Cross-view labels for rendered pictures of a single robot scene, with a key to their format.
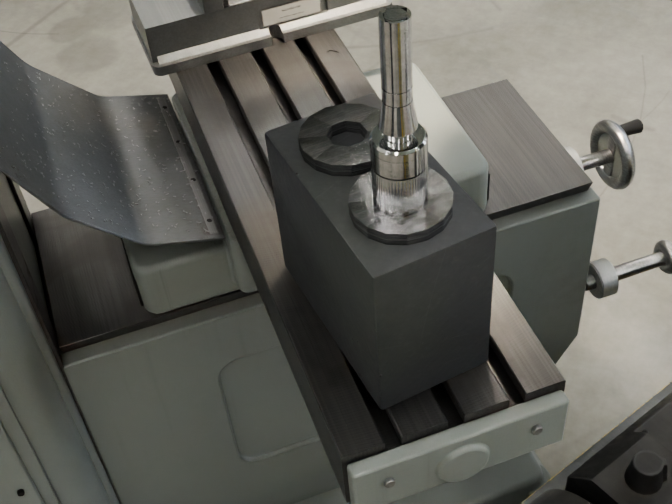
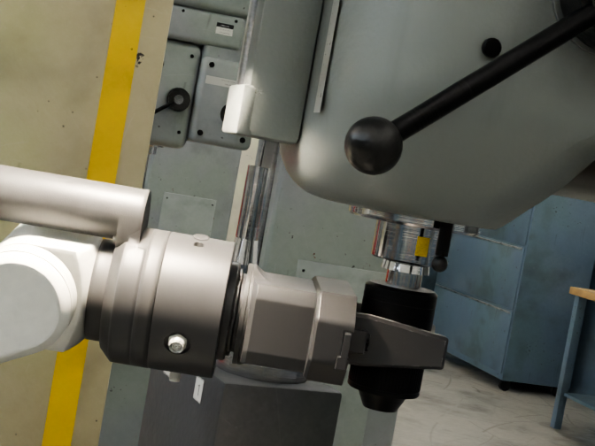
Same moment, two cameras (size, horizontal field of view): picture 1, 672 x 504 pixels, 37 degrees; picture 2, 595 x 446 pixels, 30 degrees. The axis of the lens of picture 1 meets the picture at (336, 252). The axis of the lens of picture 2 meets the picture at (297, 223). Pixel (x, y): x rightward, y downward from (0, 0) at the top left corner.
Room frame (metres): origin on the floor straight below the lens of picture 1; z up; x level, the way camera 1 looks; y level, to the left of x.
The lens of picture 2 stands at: (1.77, -0.04, 1.33)
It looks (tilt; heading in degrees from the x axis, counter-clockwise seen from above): 3 degrees down; 179
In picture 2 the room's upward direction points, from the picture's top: 10 degrees clockwise
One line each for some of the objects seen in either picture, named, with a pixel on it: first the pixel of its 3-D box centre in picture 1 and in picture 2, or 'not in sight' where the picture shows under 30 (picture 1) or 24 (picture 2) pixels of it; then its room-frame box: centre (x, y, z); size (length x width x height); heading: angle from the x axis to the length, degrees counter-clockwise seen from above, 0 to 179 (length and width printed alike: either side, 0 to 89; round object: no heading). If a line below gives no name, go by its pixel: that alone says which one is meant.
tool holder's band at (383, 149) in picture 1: (398, 139); not in sight; (0.62, -0.06, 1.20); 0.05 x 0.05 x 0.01
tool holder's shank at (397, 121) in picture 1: (396, 77); (250, 219); (0.62, -0.06, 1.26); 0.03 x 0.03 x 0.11
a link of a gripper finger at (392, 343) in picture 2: not in sight; (397, 346); (1.09, 0.05, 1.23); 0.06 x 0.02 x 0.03; 91
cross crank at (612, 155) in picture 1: (592, 160); not in sight; (1.19, -0.43, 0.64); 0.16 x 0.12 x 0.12; 106
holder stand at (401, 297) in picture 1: (377, 243); (228, 444); (0.66, -0.04, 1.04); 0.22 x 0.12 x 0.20; 23
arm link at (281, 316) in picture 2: not in sight; (252, 319); (1.06, -0.04, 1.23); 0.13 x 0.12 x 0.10; 1
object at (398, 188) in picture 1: (399, 171); not in sight; (0.62, -0.06, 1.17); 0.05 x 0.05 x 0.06
